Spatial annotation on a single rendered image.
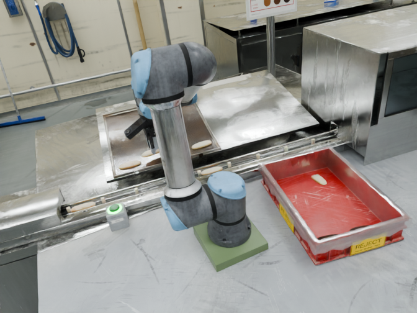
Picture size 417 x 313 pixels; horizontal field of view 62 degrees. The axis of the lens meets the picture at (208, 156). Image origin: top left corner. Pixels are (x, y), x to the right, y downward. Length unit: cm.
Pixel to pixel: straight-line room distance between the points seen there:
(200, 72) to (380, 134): 90
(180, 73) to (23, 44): 428
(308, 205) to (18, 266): 116
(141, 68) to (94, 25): 412
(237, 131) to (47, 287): 103
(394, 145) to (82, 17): 413
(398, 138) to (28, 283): 165
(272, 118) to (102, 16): 355
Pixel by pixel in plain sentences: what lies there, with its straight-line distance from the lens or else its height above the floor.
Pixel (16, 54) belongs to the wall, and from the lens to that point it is 514.
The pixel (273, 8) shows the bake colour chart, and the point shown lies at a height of 132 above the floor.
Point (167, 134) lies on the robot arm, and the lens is 94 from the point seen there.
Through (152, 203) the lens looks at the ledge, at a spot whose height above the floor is 84.
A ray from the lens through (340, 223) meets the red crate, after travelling 132.
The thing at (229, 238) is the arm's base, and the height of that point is 89.
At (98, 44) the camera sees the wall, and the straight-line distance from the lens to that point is 503.
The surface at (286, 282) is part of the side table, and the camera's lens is 113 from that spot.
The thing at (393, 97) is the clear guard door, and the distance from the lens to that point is 153.
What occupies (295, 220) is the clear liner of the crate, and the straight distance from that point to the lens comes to 118.
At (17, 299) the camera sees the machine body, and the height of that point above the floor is 55.
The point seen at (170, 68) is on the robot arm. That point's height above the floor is 146.
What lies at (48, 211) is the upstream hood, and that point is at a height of 92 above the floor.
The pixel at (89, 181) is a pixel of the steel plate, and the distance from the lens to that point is 173.
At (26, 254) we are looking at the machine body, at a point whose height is 77.
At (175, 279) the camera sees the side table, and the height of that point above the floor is 82.
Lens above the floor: 173
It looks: 32 degrees down
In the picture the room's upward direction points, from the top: 8 degrees counter-clockwise
